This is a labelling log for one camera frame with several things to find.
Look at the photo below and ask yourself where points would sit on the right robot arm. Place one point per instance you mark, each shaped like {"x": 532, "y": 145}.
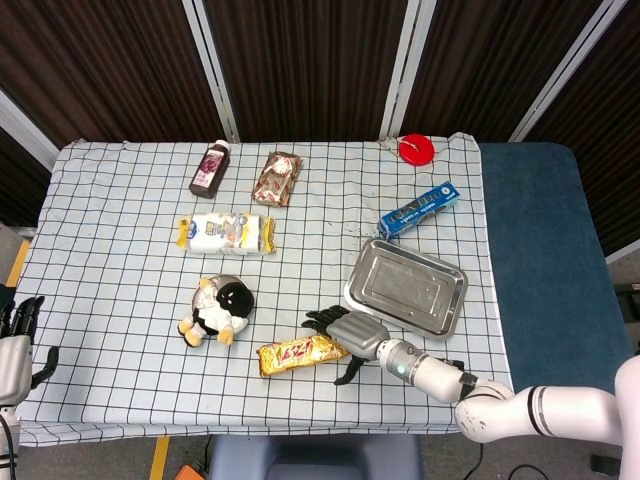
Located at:
{"x": 550, "y": 405}

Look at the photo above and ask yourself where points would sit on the brown folding screen panel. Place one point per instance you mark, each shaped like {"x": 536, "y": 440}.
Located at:
{"x": 100, "y": 60}
{"x": 310, "y": 60}
{"x": 490, "y": 60}
{"x": 20, "y": 175}
{"x": 600, "y": 125}

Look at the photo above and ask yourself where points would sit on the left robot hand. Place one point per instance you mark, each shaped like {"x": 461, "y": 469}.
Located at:
{"x": 15, "y": 360}

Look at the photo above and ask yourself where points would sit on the dark juice bottle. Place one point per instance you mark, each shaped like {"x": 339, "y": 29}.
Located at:
{"x": 207, "y": 172}

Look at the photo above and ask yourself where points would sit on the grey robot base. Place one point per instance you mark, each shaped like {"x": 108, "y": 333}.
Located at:
{"x": 325, "y": 460}

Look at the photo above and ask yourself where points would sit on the black equipment beside table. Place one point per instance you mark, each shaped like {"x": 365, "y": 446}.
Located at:
{"x": 630, "y": 297}

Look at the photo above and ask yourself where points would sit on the blue cookie box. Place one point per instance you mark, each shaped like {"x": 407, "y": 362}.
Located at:
{"x": 415, "y": 210}

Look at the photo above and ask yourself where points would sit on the white yellow snack package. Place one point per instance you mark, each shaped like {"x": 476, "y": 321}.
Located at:
{"x": 220, "y": 232}

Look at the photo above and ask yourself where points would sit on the black and white plush doll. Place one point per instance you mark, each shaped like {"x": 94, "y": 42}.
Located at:
{"x": 235, "y": 300}

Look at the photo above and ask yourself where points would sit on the gold foil snack package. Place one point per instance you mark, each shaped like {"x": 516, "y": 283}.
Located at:
{"x": 295, "y": 355}

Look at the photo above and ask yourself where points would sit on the rectangular steel tray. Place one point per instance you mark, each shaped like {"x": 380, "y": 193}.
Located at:
{"x": 405, "y": 287}

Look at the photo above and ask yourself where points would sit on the black grid checked tablecloth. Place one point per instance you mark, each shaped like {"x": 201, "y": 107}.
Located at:
{"x": 100, "y": 250}

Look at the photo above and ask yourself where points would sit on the round steel plate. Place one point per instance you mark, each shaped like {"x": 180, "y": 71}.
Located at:
{"x": 235, "y": 279}

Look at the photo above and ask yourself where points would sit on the red round disc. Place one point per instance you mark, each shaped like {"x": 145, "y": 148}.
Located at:
{"x": 417, "y": 150}

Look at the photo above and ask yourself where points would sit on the black floor box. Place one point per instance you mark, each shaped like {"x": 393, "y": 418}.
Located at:
{"x": 607, "y": 462}

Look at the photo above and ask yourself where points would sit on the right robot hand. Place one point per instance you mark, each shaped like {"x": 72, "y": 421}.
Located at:
{"x": 357, "y": 335}

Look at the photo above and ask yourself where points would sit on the brown red snack package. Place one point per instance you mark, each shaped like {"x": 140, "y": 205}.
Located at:
{"x": 275, "y": 180}

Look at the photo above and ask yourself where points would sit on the orange floor object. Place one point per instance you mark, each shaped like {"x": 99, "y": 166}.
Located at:
{"x": 187, "y": 472}

